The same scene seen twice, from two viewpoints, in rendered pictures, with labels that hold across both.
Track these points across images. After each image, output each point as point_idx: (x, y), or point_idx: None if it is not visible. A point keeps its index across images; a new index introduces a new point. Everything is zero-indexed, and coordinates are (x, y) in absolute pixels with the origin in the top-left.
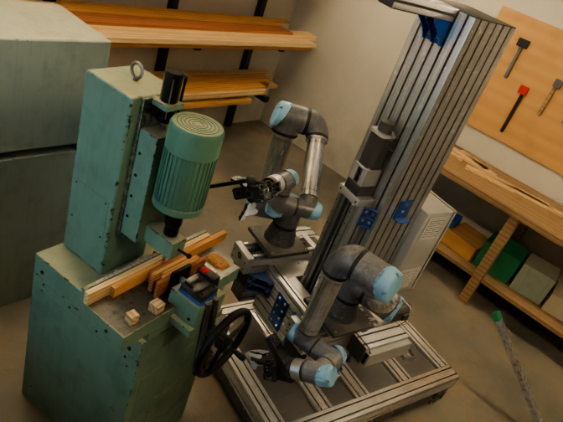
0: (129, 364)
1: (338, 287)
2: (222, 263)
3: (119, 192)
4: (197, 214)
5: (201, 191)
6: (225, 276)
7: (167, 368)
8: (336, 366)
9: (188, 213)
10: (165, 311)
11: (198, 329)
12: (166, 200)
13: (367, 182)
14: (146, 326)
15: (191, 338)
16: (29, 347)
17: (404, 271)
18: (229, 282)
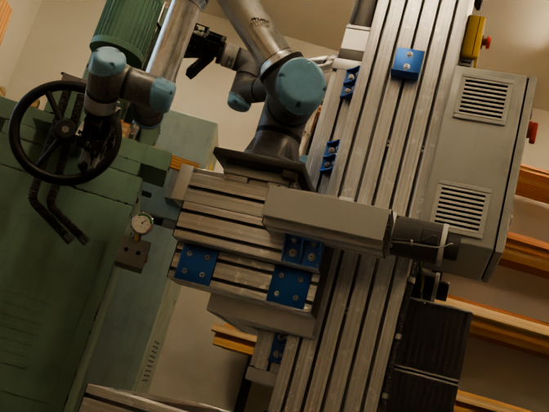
0: None
1: (181, 2)
2: (154, 146)
3: (87, 77)
4: (116, 41)
5: (122, 15)
6: (143, 144)
7: (26, 237)
8: (136, 71)
9: (105, 35)
10: (34, 107)
11: (51, 120)
12: (95, 30)
13: (351, 42)
14: (2, 100)
15: (76, 217)
16: None
17: (446, 184)
18: (151, 164)
